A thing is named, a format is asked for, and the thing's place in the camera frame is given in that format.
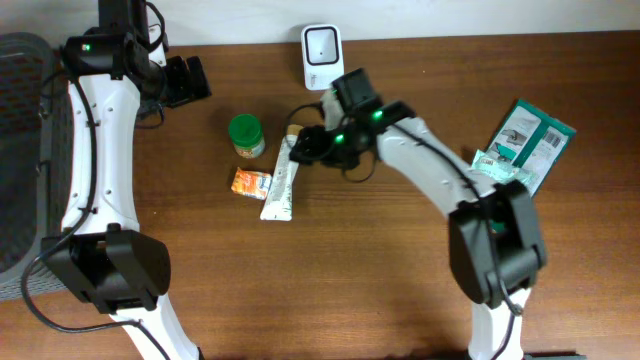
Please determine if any mint green snack pouch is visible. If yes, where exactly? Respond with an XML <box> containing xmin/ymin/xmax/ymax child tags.
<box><xmin>471</xmin><ymin>150</ymin><xmax>535</xmax><ymax>186</ymax></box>

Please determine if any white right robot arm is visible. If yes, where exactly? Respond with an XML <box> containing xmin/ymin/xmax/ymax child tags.
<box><xmin>290</xmin><ymin>69</ymin><xmax>548</xmax><ymax>359</ymax></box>

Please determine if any orange snack packet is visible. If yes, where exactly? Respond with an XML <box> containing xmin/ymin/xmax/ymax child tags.
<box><xmin>231</xmin><ymin>168</ymin><xmax>272</xmax><ymax>200</ymax></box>

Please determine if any green lid jar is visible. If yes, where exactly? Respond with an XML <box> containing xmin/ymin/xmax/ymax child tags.
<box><xmin>228</xmin><ymin>114</ymin><xmax>266</xmax><ymax>159</ymax></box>

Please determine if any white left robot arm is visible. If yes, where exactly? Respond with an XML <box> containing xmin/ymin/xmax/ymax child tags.
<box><xmin>39</xmin><ymin>1</ymin><xmax>210</xmax><ymax>359</ymax></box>

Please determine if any grey plastic basket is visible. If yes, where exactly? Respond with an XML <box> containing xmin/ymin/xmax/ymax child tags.
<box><xmin>1</xmin><ymin>32</ymin><xmax>73</xmax><ymax>302</ymax></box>

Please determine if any green 3M gloves packet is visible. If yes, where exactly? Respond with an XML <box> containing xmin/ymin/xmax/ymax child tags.
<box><xmin>484</xmin><ymin>99</ymin><xmax>577</xmax><ymax>196</ymax></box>

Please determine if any white tube gold cap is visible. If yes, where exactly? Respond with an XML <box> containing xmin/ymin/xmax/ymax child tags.
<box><xmin>260</xmin><ymin>125</ymin><xmax>302</xmax><ymax>221</ymax></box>

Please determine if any white barcode scanner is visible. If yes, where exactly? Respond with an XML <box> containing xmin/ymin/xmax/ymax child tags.
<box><xmin>300</xmin><ymin>24</ymin><xmax>344</xmax><ymax>91</ymax></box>

